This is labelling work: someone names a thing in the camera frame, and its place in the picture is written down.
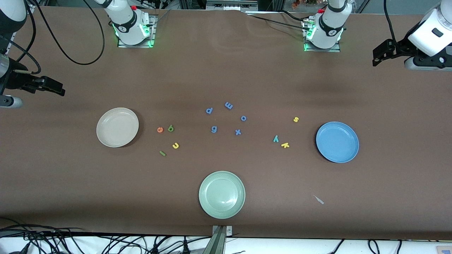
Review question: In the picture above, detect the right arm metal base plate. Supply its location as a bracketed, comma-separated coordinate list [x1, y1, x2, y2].
[117, 14, 156, 48]

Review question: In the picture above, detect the tangled black cable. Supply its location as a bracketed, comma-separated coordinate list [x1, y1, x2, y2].
[0, 218, 83, 235]

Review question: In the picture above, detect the pale green plate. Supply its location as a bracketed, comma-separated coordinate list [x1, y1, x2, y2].
[198, 171, 246, 219]

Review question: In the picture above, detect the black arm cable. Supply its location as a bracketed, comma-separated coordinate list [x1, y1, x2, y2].
[383, 0, 400, 46]
[11, 0, 106, 75]

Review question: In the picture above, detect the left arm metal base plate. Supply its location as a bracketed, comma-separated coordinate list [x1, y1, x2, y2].
[303, 18, 341, 53]

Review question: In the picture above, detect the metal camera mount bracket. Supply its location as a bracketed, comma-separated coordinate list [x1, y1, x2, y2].
[202, 225, 233, 254]

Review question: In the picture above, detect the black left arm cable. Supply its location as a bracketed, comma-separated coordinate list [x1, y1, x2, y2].
[383, 0, 400, 46]

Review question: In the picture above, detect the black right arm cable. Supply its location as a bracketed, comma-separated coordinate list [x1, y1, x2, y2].
[11, 0, 106, 75]

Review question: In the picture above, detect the black cable on tabletop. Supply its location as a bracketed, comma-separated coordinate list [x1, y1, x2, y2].
[245, 11, 312, 31]

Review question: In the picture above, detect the beige brown plate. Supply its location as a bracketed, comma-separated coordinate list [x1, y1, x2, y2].
[96, 107, 139, 148]

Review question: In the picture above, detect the blue plate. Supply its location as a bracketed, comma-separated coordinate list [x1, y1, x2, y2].
[315, 121, 359, 163]

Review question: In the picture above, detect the grey power strip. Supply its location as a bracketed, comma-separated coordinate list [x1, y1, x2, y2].
[206, 0, 259, 10]

